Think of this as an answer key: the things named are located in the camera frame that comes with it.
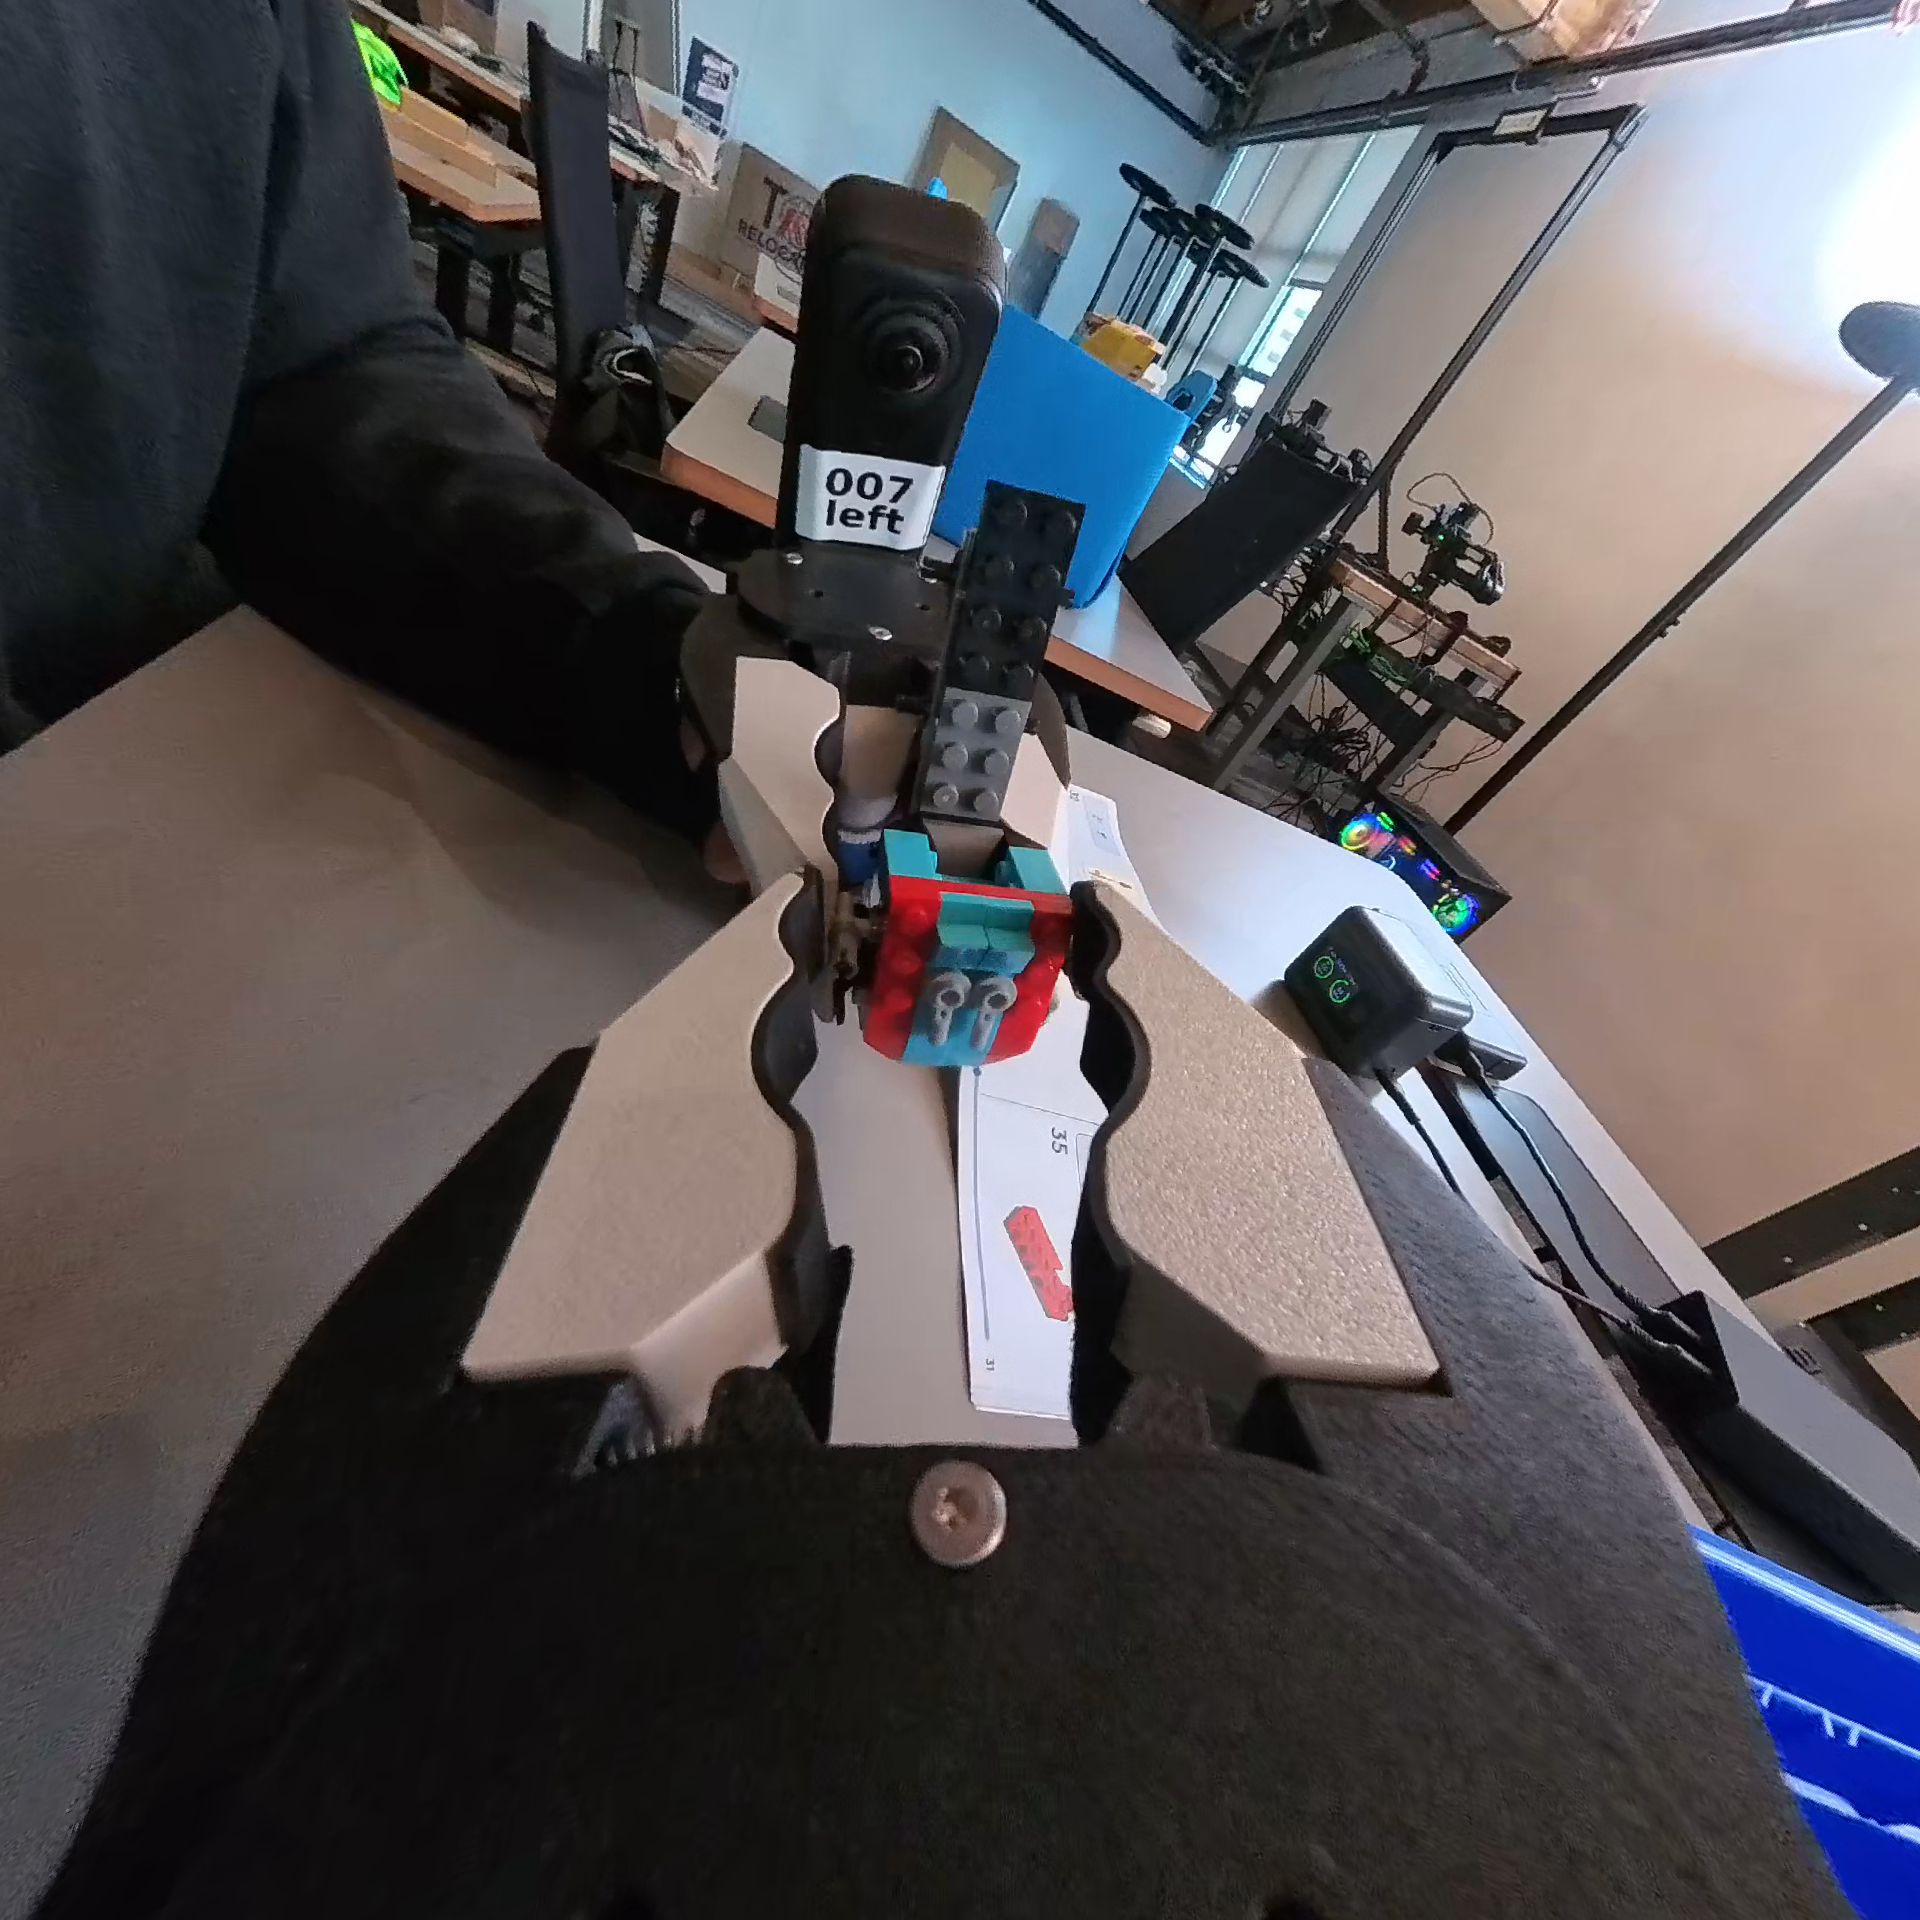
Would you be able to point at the multicoloured toy brick model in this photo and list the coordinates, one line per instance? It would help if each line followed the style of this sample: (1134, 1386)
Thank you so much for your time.
(962, 961)

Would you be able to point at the grey desk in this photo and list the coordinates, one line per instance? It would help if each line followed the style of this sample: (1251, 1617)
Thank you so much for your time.
(301, 973)

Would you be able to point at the black metal rack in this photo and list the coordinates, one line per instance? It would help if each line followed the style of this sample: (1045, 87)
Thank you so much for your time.
(1263, 704)

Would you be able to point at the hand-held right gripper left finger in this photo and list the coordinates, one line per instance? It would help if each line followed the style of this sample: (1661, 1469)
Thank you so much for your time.
(644, 1200)

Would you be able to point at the cardboard box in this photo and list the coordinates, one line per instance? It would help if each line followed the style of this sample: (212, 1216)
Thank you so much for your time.
(768, 216)

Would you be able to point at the white instruction sheet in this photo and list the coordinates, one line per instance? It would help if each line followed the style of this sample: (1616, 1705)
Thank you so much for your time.
(1023, 1200)

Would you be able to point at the person's left forearm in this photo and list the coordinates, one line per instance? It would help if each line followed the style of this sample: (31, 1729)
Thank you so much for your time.
(450, 571)

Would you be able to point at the computer with coloured lights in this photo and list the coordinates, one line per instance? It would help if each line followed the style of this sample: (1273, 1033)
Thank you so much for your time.
(1417, 872)

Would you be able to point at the small black robot arm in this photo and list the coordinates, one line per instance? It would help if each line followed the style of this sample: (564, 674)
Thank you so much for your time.
(1451, 541)

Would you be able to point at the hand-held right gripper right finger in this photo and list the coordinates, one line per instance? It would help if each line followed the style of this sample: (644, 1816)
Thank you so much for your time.
(1263, 1200)

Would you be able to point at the person's left hand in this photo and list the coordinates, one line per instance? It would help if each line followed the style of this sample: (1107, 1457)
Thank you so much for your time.
(725, 857)

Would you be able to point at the black floor stand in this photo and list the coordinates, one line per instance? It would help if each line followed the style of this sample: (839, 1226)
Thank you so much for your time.
(1694, 586)

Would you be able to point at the black flat panel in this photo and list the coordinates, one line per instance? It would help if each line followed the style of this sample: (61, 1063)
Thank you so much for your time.
(1247, 541)

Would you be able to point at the black charger box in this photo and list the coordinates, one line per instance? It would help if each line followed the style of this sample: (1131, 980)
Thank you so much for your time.
(1372, 990)

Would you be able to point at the group of black round stands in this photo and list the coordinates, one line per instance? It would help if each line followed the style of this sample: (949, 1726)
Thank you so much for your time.
(1186, 241)

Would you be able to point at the person's black sweater torso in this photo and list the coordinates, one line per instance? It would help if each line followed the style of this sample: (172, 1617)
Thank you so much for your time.
(152, 302)

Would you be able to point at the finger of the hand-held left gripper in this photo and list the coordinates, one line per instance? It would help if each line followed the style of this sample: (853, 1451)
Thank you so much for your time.
(775, 765)

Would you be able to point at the large blue plastic bin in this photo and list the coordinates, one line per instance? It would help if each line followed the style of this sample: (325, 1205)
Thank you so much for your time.
(1831, 1726)

